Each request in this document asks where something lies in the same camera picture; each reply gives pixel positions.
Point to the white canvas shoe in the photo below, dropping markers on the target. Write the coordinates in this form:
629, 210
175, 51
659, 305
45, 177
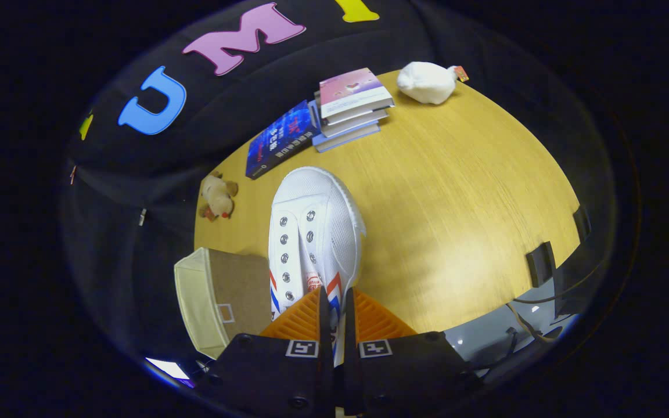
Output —
317, 203

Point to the bright monitor screen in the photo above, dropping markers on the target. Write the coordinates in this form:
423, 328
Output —
169, 368

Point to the pink cover book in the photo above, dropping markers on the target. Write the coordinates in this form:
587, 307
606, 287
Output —
352, 90

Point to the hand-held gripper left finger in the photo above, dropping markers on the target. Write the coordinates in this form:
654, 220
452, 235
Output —
270, 377

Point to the brown fabric storage box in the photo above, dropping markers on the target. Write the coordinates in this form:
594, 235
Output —
241, 284

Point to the pink cloth clip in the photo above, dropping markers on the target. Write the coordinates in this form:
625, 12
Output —
73, 175

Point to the silver cloth clip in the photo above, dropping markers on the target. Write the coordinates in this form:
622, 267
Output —
142, 217

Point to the light blue cover book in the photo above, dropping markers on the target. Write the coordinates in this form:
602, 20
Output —
349, 139

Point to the dark blue book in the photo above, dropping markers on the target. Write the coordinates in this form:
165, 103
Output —
279, 139

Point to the white-edged middle book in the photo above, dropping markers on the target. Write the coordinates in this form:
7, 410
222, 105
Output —
358, 123

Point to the black table bracket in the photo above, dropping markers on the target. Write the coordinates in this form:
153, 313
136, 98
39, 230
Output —
582, 223
540, 264

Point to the beige plush dog toy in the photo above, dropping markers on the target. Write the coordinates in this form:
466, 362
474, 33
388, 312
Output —
217, 197

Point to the white plush toy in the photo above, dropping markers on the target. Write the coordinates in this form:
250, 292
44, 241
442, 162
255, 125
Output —
424, 81

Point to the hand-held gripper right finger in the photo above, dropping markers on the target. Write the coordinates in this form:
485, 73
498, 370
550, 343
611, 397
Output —
410, 374

